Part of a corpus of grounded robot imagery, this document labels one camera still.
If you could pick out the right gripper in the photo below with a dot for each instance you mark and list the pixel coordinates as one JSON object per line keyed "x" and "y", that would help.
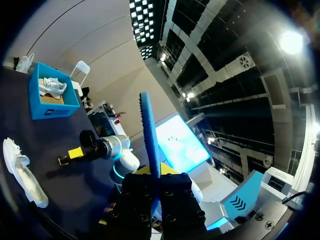
{"x": 90, "y": 146}

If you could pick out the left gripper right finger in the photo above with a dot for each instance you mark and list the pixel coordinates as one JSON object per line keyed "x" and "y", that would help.
{"x": 180, "y": 200}

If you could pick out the teal box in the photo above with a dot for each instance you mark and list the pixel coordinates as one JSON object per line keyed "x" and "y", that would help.
{"x": 37, "y": 105}

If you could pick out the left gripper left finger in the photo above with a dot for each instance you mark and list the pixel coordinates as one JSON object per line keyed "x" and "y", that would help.
{"x": 135, "y": 197}

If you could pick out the white shoe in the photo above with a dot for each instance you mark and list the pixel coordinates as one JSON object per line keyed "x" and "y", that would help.
{"x": 22, "y": 175}
{"x": 53, "y": 86}

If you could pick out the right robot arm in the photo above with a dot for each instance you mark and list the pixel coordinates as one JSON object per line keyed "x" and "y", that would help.
{"x": 120, "y": 150}

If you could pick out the blue and black insole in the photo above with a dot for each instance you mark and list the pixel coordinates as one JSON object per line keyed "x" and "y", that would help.
{"x": 150, "y": 130}

